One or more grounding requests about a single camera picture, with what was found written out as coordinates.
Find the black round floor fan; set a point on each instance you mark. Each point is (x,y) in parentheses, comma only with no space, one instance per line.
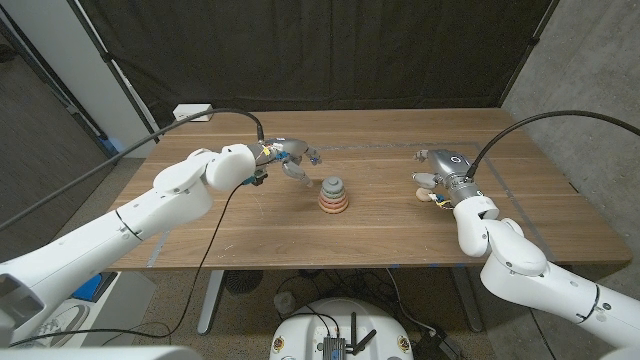
(243,281)

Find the black power adapter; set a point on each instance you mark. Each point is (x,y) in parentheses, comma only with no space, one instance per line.
(435,346)

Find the black antenna radio box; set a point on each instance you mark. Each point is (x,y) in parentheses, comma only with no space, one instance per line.
(334,347)

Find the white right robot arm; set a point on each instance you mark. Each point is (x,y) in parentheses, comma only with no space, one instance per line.
(515,250)

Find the black backdrop curtain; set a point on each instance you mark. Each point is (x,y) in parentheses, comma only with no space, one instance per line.
(320,50)

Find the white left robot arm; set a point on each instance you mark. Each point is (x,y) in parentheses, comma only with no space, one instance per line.
(140,225)

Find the white power strip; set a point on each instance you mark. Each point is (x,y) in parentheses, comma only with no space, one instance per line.
(187,111)

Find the metal table leg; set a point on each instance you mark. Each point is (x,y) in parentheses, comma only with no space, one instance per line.
(210,305)
(467,305)

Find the grey round floor object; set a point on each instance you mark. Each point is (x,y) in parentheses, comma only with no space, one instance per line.
(285,302)

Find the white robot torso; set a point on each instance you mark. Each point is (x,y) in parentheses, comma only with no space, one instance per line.
(100,354)

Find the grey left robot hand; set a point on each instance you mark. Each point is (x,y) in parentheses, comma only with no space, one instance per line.
(292,150)

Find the black backdrop stand pole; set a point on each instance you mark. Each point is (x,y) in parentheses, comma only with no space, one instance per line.
(115,70)
(530,47)

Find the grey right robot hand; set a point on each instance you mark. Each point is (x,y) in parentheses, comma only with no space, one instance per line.
(450,165)

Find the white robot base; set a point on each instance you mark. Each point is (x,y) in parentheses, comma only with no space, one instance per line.
(300,330)

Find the blue foot pedal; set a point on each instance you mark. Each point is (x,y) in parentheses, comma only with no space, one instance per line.
(92,287)

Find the white grey sneaker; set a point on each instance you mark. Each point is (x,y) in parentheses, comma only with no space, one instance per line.
(62,322)

